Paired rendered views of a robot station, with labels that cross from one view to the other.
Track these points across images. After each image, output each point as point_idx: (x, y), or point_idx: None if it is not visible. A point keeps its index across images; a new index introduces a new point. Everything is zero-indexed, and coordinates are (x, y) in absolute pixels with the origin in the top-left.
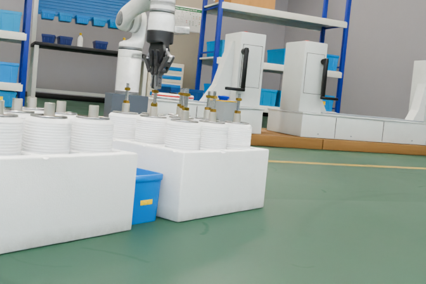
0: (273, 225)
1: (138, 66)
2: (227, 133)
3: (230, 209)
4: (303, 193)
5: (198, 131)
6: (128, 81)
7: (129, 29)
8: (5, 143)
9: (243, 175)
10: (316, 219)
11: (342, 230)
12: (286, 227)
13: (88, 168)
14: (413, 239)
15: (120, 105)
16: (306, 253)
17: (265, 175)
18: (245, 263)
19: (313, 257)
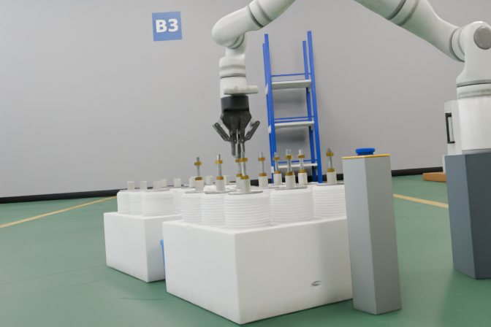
0: (137, 321)
1: (467, 109)
2: (211, 206)
3: (202, 303)
4: None
5: (183, 202)
6: (460, 135)
7: (457, 59)
8: (118, 206)
9: (208, 262)
10: None
11: None
12: (126, 326)
13: (127, 225)
14: None
15: (450, 171)
16: (28, 323)
17: (234, 272)
18: (33, 304)
19: (16, 324)
